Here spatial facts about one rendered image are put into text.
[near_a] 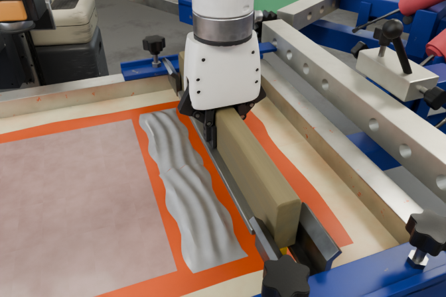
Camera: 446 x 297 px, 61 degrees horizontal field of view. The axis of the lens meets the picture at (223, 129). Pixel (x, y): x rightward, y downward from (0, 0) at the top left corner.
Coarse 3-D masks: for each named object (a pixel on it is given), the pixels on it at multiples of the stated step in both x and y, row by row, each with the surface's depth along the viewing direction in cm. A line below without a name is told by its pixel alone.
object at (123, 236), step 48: (96, 192) 55; (144, 192) 55; (0, 240) 48; (48, 240) 48; (96, 240) 48; (144, 240) 48; (240, 240) 48; (336, 240) 48; (0, 288) 43; (48, 288) 43; (96, 288) 43; (144, 288) 43; (192, 288) 43
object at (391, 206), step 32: (0, 96) 70; (32, 96) 71; (64, 96) 73; (96, 96) 75; (128, 96) 77; (288, 96) 70; (320, 128) 62; (352, 160) 55; (384, 192) 50; (384, 224) 50
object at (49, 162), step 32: (32, 128) 68; (64, 128) 68; (96, 128) 68; (128, 128) 68; (192, 128) 68; (256, 128) 68; (0, 160) 61; (32, 160) 61; (64, 160) 61; (96, 160) 61; (128, 160) 61; (0, 192) 55; (32, 192) 55; (64, 192) 55
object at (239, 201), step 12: (180, 96) 70; (192, 120) 63; (204, 144) 58; (216, 156) 55; (216, 168) 54; (228, 180) 51; (228, 192) 51; (240, 192) 50; (240, 204) 48; (252, 216) 46; (252, 228) 45
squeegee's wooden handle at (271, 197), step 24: (216, 120) 54; (240, 120) 52; (240, 144) 47; (240, 168) 48; (264, 168) 44; (264, 192) 42; (288, 192) 40; (264, 216) 43; (288, 216) 40; (288, 240) 43
